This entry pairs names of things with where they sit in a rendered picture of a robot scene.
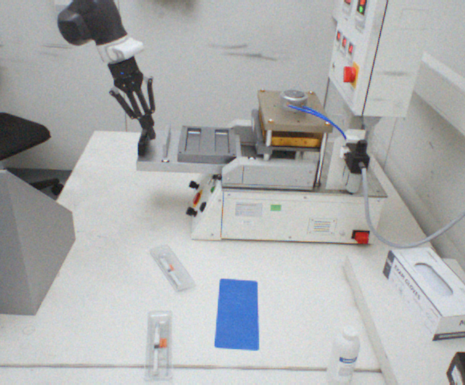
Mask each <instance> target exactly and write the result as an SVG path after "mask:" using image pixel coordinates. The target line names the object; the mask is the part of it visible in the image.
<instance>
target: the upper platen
mask: <svg viewBox="0 0 465 385"><path fill-rule="evenodd" d="M258 115H259V120H260V123H261V130H262V134H263V138H264V144H265V141H266V133H267V130H265V127H264V124H263V119H262V116H261V110H258ZM321 137H322V132H290V131H272V147H273V149H272V150H274V151H292V152H319V151H320V146H321Z"/></svg>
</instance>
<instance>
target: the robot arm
mask: <svg viewBox="0 0 465 385"><path fill-rule="evenodd" d="M57 26H58V29H59V32H60V34H61V35H62V36H63V37H64V38H65V40H66V41H67V42H68V43H70V44H71V45H74V46H77V47H80V46H82V45H85V44H88V43H89V42H91V41H95V43H96V47H97V49H98V51H99V54H100V56H101V58H102V60H103V62H104V63H109V64H108V65H107V66H108V68H109V70H110V72H111V75H112V78H113V79H114V87H113V88H112V89H111V90H110V91H109V95H111V96H112V97H114V98H115V99H116V100H117V101H118V102H119V104H120V105H121V106H122V108H123V109H124V111H125V112H126V113H127V114H128V116H129V117H130V118H131V119H132V120H133V119H137V120H138V121H139V123H140V125H141V128H142V129H145V128H146V130H147V133H148V135H149V138H150V140H155V139H156V132H155V129H154V127H153V126H155V121H154V119H153V117H152V113H153V112H155V109H156V108H155V103H154V96H153V90H152V80H153V77H152V76H149V77H147V76H145V75H143V73H142V72H141V71H140V70H139V68H138V66H137V63H136V61H135V58H134V55H136V54H138V53H140V52H141V51H144V45H143V44H142V42H140V41H138V40H135V39H133V38H132V37H130V36H129V37H128V35H127V32H126V30H125V29H124V27H123V24H122V19H121V16H120V13H119V11H118V8H117V5H116V4H115V1H114V0H73V1H72V2H71V3H70V4H69V5H68V6H67V7H66V8H65V9H64V10H62V11H61V12H60V13H59V15H58V18H57ZM143 81H144V83H145V84H146V85H147V90H148V97H149V103H150V108H151V109H149V106H148V103H147V101H146V99H145V97H144V94H143V92H142V88H141V87H142V84H143ZM118 89H120V90H121V91H122V92H124V93H125V94H126V95H127V97H128V99H129V101H130V103H131V105H132V107H133V110H134V111H133V110H132V109H131V107H130V106H129V105H128V104H127V102H126V101H125V99H124V98H123V97H122V95H121V94H120V93H119V90H118ZM133 92H135V93H136V95H137V96H138V99H139V101H140V104H141V106H142V108H143V110H144V112H145V114H144V115H143V113H142V112H141V110H140V108H139V105H138V103H137V102H136V99H135V96H134V93H133Z"/></svg>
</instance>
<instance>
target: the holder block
mask: <svg viewBox="0 0 465 385"><path fill-rule="evenodd" d="M236 158H237V154H236V134H235V128H219V127H201V126H185V125H182V127H181V132H180V142H179V147H178V152H177V161H189V162H207V163H226V164H229V163H230V162H232V161H233V160H235V159H236Z"/></svg>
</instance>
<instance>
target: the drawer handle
mask: <svg viewBox="0 0 465 385"><path fill-rule="evenodd" d="M148 137H149V135H148V133H147V130H146V128H145V129H143V130H142V132H141V135H140V138H139V142H138V155H139V156H145V148H146V144H147V142H148Z"/></svg>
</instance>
